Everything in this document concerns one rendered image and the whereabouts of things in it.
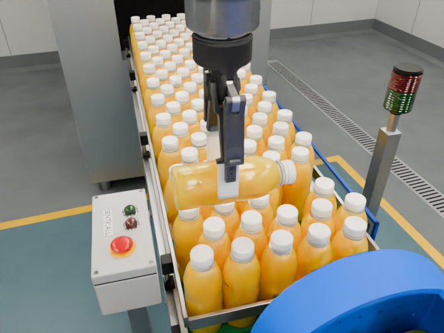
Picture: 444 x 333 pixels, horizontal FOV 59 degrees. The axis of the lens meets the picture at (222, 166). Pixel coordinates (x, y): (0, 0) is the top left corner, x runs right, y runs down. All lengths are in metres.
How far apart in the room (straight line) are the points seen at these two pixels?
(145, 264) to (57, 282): 1.54
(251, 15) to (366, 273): 0.31
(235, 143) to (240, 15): 0.15
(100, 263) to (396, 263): 0.43
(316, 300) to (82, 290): 1.71
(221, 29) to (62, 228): 2.07
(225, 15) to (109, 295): 0.46
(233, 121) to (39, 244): 1.99
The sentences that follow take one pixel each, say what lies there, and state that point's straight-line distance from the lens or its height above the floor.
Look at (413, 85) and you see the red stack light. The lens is 0.97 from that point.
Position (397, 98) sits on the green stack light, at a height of 1.20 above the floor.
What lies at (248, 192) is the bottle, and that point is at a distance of 0.60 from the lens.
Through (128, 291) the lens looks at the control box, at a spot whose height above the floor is 1.05.
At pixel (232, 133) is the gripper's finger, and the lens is 0.49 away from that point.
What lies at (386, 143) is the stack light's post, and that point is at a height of 1.07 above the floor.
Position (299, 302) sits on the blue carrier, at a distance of 0.48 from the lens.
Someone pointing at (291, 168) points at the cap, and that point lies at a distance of 0.63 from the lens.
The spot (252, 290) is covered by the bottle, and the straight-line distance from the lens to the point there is 0.72.
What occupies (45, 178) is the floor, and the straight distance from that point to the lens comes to 2.87.
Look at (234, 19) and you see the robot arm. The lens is 0.46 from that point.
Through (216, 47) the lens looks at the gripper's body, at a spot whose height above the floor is 1.43.
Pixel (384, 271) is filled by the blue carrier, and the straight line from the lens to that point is 0.49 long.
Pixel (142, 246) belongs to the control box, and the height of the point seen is 1.10.
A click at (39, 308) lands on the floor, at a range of 2.10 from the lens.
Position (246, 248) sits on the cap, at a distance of 0.67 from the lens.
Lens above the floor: 1.59
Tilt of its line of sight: 35 degrees down
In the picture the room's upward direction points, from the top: straight up
